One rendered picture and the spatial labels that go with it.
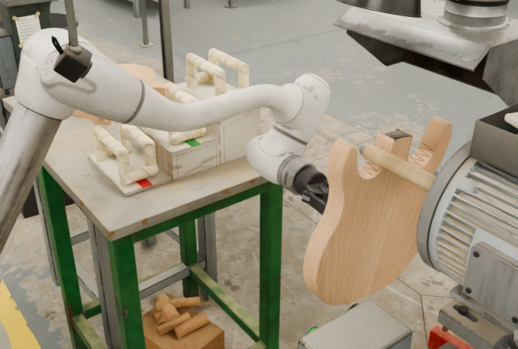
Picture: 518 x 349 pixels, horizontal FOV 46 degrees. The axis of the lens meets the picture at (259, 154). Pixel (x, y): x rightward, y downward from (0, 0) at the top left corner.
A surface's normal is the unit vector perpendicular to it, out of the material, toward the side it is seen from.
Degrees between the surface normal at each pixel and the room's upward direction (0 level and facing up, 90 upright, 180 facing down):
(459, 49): 38
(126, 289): 90
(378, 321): 0
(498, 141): 90
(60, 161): 0
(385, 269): 91
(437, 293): 0
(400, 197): 91
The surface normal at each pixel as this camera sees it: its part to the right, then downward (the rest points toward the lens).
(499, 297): -0.80, 0.28
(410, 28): -0.49, -0.52
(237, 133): 0.58, 0.38
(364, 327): 0.00, -0.88
